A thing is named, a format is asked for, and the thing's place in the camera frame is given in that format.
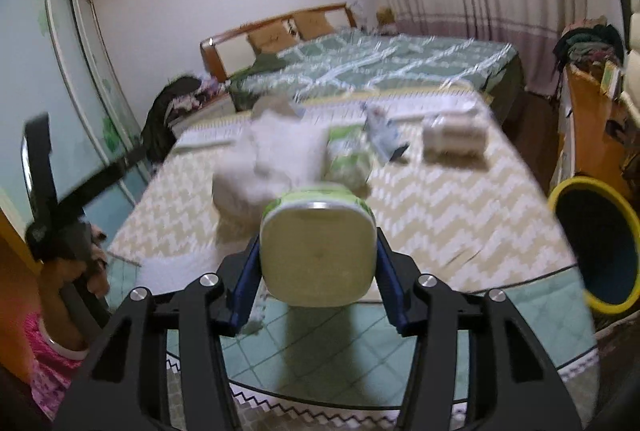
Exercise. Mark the dark green cloth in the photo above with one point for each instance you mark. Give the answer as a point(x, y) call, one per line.
point(262, 63)

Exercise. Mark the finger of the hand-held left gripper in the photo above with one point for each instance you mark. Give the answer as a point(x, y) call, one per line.
point(39, 161)
point(105, 178)

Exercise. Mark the white padded chair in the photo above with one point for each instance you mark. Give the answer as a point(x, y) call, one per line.
point(632, 61)

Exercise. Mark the pile of dark clothes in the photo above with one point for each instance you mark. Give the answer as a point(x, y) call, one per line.
point(165, 121)

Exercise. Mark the crumpled white plastic bag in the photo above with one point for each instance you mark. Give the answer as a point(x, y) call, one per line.
point(270, 156)

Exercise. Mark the green quilted mat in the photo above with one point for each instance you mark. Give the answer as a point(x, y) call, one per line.
point(325, 351)

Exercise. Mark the blue and white wrapper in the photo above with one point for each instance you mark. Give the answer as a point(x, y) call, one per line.
point(382, 131)

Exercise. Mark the small yellow basket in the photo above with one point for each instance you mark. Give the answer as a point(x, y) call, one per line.
point(384, 17)

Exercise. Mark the green plaid duvet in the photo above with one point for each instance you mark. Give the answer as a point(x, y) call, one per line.
point(390, 61)

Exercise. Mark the green and white plastic cup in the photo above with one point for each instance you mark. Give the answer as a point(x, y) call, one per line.
point(320, 251)

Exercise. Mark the yellow rimmed trash bin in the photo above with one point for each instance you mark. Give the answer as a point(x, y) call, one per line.
point(600, 251)

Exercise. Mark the wooden side desk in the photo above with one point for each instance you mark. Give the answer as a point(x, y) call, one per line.
point(585, 121)

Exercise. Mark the sliding door wardrobe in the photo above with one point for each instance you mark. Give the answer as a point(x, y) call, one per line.
point(65, 61)

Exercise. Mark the green and white snack packet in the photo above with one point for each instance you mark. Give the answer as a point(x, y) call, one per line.
point(347, 156)

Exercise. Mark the person's left hand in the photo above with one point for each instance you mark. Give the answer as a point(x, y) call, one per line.
point(60, 291)

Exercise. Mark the beige zigzag printed blanket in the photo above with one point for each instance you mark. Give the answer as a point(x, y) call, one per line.
point(475, 221)

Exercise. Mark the white plastic bottle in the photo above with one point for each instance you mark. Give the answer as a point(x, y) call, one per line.
point(455, 136)

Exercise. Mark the colourful clothes pile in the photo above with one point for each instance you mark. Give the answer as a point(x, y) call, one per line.
point(210, 90)

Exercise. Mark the small picture frame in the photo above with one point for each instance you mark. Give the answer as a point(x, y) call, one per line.
point(611, 78)

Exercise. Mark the person's left forearm pink sleeve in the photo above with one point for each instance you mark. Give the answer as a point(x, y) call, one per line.
point(50, 371)

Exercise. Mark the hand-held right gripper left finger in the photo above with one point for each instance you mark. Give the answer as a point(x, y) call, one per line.
point(245, 291)

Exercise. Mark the wooden bed headboard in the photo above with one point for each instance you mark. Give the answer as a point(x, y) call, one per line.
point(214, 61)

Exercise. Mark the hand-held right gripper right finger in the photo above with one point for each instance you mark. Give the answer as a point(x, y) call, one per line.
point(395, 291)

